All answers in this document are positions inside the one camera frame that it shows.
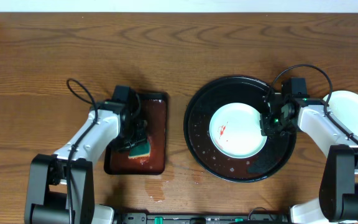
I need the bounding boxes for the green orange sponge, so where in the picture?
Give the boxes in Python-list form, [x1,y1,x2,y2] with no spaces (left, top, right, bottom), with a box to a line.
[128,142,151,159]

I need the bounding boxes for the mint green plate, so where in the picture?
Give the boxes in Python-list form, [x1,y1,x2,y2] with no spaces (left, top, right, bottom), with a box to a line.
[328,90,358,137]
[209,103,267,159]

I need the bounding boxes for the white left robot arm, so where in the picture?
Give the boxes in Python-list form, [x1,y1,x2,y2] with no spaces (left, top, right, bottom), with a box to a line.
[24,98,147,223]

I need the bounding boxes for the black round tray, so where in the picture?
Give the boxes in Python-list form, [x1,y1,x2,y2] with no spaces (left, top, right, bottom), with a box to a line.
[183,76,296,182]

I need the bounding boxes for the black rectangular water tray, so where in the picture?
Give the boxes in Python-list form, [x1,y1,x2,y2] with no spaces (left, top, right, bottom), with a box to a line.
[104,93,168,175]

